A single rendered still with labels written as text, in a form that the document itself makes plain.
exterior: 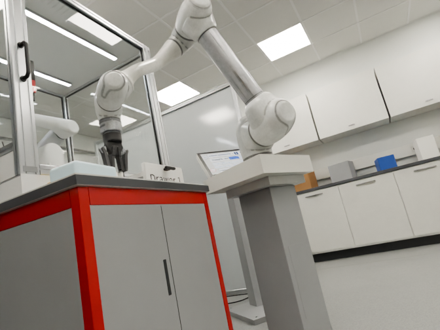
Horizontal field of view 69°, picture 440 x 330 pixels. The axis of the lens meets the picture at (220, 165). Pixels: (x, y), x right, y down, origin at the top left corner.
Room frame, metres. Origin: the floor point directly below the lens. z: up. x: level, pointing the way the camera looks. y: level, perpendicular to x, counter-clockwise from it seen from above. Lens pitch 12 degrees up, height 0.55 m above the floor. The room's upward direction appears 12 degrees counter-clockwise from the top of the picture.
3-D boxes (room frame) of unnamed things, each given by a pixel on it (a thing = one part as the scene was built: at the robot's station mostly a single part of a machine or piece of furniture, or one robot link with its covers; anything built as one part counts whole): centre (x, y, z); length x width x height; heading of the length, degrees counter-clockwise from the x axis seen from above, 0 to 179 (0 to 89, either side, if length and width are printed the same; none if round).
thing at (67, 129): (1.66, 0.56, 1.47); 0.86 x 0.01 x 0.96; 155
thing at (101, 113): (1.25, 0.41, 1.19); 0.13 x 0.11 x 0.16; 27
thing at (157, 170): (1.47, 0.27, 0.87); 0.29 x 0.02 x 0.11; 155
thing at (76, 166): (0.83, 0.36, 0.78); 0.15 x 0.10 x 0.04; 160
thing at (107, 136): (1.27, 0.42, 1.01); 0.08 x 0.07 x 0.09; 146
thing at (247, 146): (1.57, -0.20, 1.00); 0.18 x 0.16 x 0.22; 25
